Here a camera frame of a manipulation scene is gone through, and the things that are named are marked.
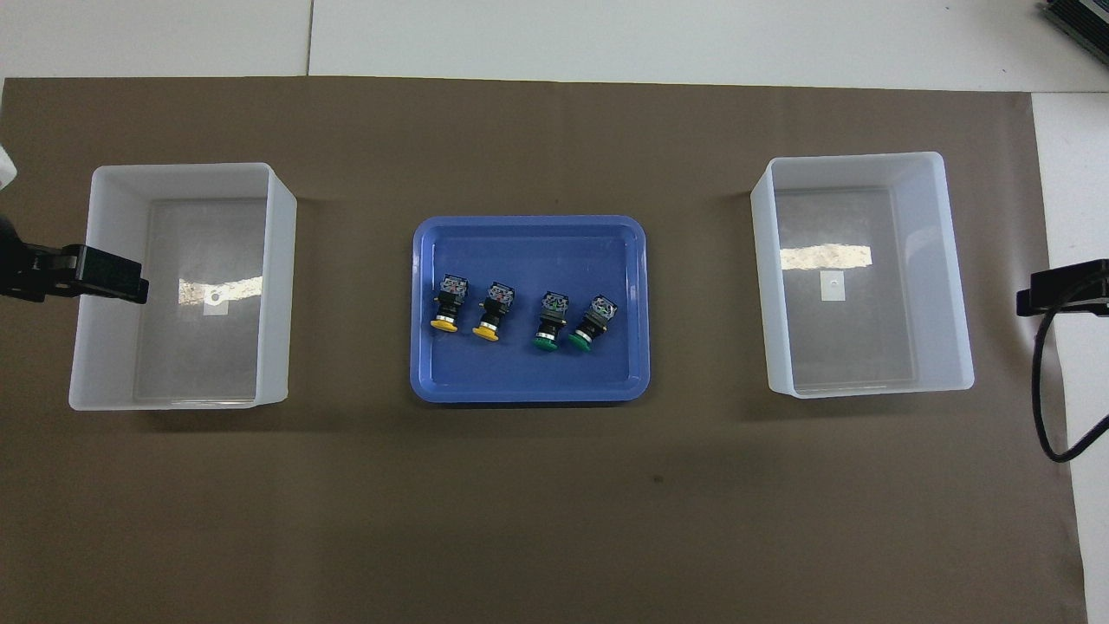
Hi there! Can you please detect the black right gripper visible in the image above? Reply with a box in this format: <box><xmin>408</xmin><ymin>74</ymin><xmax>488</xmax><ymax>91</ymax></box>
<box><xmin>1017</xmin><ymin>258</ymin><xmax>1109</xmax><ymax>318</ymax></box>

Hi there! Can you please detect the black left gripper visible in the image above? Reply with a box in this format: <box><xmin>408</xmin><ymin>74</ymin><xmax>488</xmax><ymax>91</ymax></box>
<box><xmin>0</xmin><ymin>212</ymin><xmax>149</xmax><ymax>305</ymax></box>

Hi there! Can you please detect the yellow push button switch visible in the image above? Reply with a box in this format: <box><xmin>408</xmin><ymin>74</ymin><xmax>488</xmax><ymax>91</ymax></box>
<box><xmin>431</xmin><ymin>274</ymin><xmax>470</xmax><ymax>334</ymax></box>
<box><xmin>472</xmin><ymin>281</ymin><xmax>517</xmax><ymax>343</ymax></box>

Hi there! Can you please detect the green push button switch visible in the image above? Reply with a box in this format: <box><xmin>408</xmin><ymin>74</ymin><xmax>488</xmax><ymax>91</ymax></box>
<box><xmin>568</xmin><ymin>295</ymin><xmax>621</xmax><ymax>354</ymax></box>
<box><xmin>531</xmin><ymin>290</ymin><xmax>570</xmax><ymax>354</ymax></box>

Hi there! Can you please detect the translucent white plastic box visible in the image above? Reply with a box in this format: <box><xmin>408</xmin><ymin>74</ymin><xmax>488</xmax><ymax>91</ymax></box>
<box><xmin>68</xmin><ymin>162</ymin><xmax>298</xmax><ymax>412</ymax></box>
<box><xmin>750</xmin><ymin>152</ymin><xmax>976</xmax><ymax>400</ymax></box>

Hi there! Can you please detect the dark grey ribbed device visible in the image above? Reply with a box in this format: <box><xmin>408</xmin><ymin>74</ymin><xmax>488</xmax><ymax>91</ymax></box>
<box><xmin>1040</xmin><ymin>0</ymin><xmax>1109</xmax><ymax>55</ymax></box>

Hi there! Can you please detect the blue plastic tray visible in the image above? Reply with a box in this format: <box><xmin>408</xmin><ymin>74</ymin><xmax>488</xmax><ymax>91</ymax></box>
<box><xmin>410</xmin><ymin>214</ymin><xmax>651</xmax><ymax>406</ymax></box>

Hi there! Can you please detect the brown paper table mat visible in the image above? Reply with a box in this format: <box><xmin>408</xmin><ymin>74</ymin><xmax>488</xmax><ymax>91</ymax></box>
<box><xmin>0</xmin><ymin>76</ymin><xmax>1088</xmax><ymax>624</ymax></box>

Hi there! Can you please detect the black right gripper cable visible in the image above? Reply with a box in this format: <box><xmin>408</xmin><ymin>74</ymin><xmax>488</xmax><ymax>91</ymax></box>
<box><xmin>1030</xmin><ymin>299</ymin><xmax>1109</xmax><ymax>464</ymax></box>

